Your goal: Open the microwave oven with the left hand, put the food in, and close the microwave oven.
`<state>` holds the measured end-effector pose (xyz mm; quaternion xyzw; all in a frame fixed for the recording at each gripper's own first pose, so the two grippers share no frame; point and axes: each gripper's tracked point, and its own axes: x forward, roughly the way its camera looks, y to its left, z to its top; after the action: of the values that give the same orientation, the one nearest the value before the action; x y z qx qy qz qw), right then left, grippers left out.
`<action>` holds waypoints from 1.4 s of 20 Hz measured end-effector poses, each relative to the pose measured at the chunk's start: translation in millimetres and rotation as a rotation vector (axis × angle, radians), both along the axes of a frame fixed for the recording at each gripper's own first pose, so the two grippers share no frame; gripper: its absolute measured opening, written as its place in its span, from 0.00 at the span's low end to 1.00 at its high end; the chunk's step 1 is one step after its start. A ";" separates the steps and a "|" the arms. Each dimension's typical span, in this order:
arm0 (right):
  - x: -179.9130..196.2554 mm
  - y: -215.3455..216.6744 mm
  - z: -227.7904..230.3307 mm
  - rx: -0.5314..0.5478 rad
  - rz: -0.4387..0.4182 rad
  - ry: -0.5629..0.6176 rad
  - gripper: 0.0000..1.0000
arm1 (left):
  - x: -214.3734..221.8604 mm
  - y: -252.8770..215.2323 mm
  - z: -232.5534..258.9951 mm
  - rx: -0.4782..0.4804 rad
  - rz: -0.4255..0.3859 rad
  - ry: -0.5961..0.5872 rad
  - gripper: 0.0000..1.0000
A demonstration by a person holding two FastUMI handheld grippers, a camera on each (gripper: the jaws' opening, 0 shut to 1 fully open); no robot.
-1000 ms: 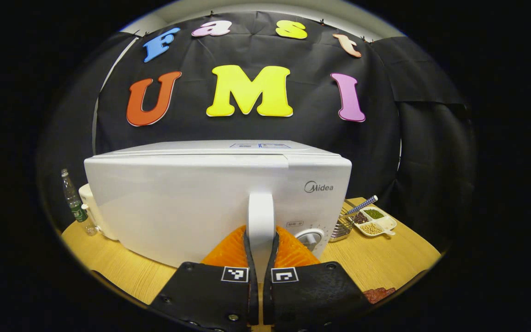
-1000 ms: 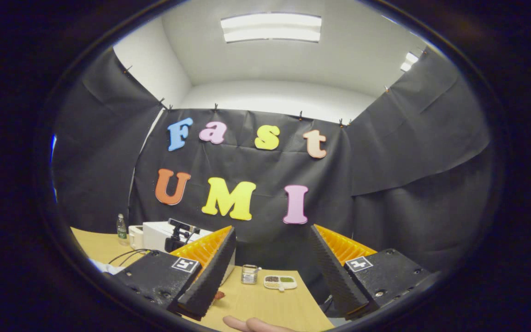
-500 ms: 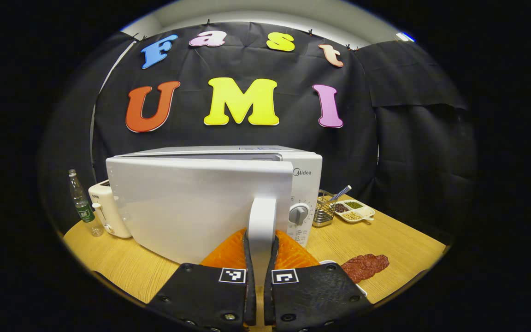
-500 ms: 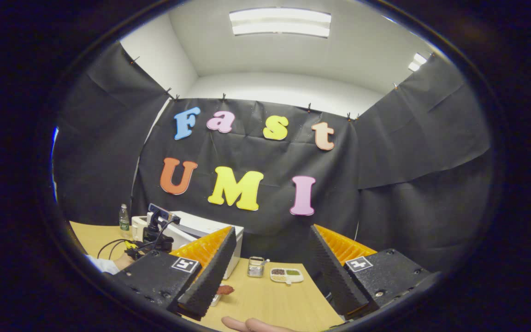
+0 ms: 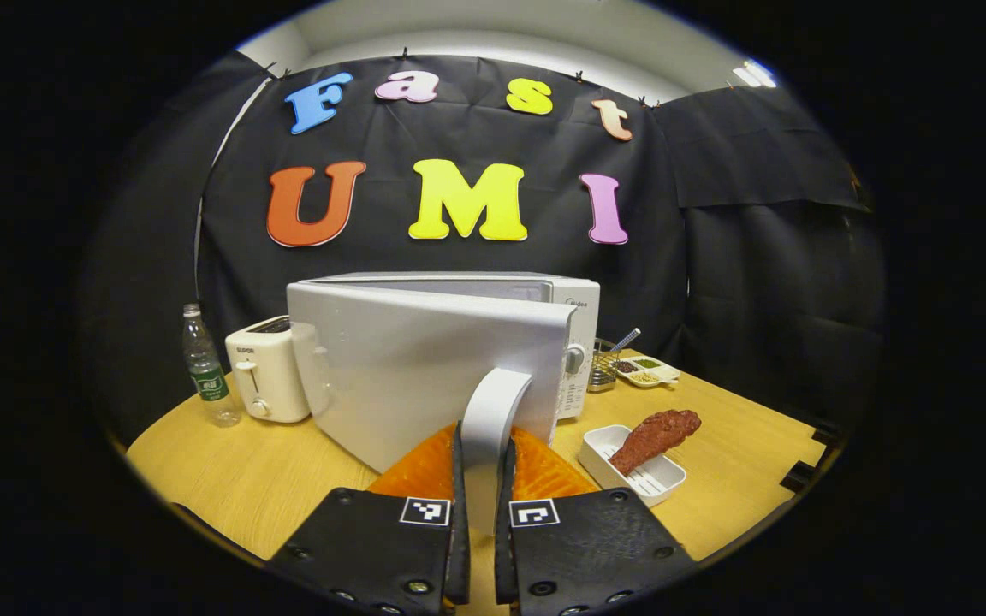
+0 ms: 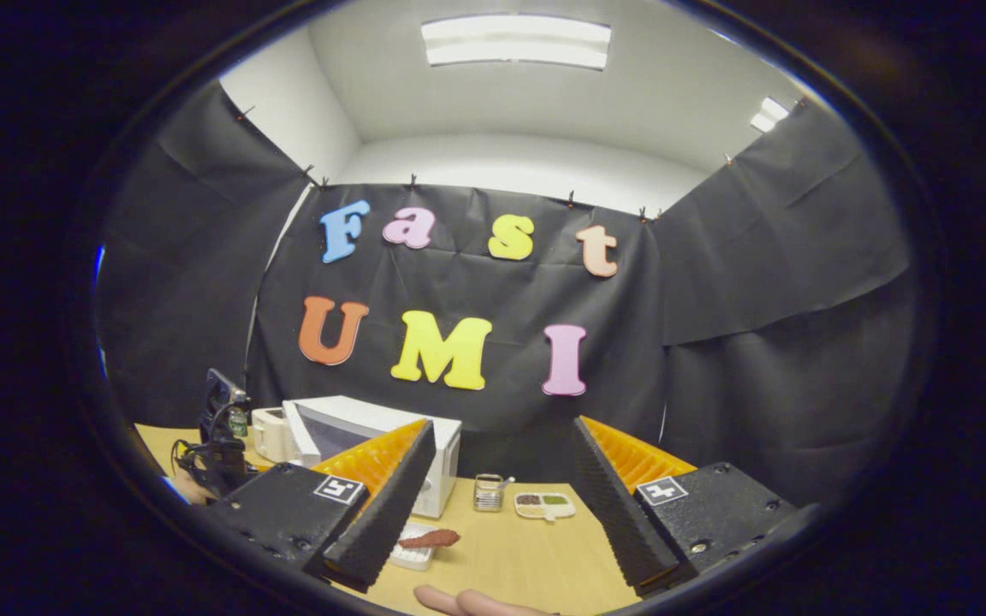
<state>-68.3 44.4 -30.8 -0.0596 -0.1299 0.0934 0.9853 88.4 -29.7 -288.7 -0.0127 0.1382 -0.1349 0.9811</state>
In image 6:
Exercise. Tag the red sausage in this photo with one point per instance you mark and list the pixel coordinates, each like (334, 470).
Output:
(429, 539)

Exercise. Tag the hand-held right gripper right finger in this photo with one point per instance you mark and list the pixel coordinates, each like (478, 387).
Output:
(621, 513)

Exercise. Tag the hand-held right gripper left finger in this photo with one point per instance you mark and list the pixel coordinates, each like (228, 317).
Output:
(390, 513)

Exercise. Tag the small ceiling light panel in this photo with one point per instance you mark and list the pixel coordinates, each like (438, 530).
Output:
(769, 114)

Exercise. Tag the large ceiling light panel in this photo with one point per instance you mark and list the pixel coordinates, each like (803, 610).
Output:
(514, 41)

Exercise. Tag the clear plastic water bottle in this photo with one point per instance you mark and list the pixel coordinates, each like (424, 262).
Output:
(238, 422)

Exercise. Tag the white compartment snack plate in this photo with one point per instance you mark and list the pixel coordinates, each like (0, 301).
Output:
(544, 506)

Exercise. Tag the white toaster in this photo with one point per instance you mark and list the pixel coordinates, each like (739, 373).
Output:
(270, 435)

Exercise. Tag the black backdrop cloth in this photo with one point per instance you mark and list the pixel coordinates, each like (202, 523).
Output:
(758, 299)

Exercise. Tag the white microwave oven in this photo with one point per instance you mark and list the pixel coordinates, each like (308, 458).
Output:
(356, 411)

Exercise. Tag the white rectangular tray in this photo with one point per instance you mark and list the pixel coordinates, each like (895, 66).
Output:
(412, 558)

